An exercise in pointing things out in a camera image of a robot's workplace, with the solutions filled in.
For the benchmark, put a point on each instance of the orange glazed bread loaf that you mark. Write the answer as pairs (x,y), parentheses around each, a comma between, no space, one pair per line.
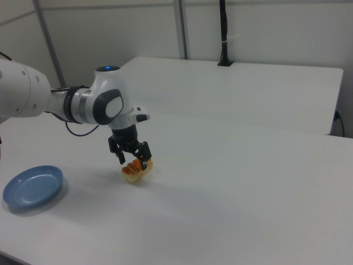
(132,174)

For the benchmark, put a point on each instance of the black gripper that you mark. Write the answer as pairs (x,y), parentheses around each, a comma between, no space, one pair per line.
(125,138)

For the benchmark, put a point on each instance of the grey metal frame post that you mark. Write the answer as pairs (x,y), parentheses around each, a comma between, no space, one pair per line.
(51,47)
(183,27)

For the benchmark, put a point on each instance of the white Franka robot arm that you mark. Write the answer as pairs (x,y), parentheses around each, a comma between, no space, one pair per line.
(91,102)

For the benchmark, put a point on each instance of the black camera stand pole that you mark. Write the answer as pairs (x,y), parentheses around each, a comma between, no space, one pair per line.
(224,30)

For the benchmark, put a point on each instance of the blue oval plate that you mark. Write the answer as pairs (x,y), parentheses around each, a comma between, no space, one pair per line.
(31,187)

